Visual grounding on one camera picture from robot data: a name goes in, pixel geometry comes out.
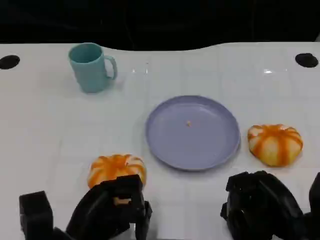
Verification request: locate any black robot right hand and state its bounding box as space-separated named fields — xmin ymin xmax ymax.
xmin=219 ymin=170 xmax=305 ymax=240

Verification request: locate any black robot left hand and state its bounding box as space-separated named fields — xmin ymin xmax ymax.
xmin=65 ymin=174 xmax=153 ymax=240

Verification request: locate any orange white toy bread roll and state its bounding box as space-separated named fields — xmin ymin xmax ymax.
xmin=247 ymin=124 xmax=304 ymax=168
xmin=87 ymin=154 xmax=148 ymax=190

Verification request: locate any lilac plate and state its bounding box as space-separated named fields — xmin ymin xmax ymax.
xmin=145 ymin=95 xmax=242 ymax=172

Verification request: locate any pale green mug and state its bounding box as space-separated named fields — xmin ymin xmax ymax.
xmin=68 ymin=42 xmax=118 ymax=95

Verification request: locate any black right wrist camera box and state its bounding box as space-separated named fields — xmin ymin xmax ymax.
xmin=309 ymin=171 xmax=320 ymax=218

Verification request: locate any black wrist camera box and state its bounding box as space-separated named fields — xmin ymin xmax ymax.
xmin=309 ymin=171 xmax=320 ymax=218
xmin=19 ymin=191 xmax=54 ymax=240

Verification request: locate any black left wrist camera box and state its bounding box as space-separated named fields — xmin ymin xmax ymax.
xmin=19 ymin=191 xmax=54 ymax=240

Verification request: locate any black table cable grommet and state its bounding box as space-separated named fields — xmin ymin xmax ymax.
xmin=0 ymin=54 xmax=21 ymax=70
xmin=294 ymin=52 xmax=319 ymax=69

